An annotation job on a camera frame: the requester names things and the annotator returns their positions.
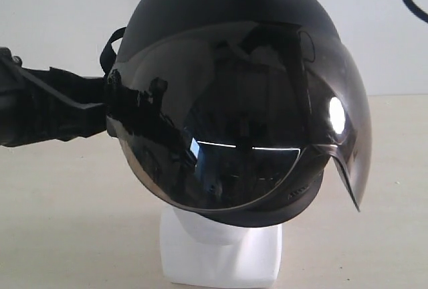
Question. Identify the black helmet with tinted visor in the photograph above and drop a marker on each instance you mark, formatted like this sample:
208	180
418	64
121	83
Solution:
232	109

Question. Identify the white foam mannequin head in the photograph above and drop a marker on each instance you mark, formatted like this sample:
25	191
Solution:
193	246

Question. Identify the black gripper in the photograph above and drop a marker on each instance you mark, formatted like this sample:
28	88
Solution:
52	104

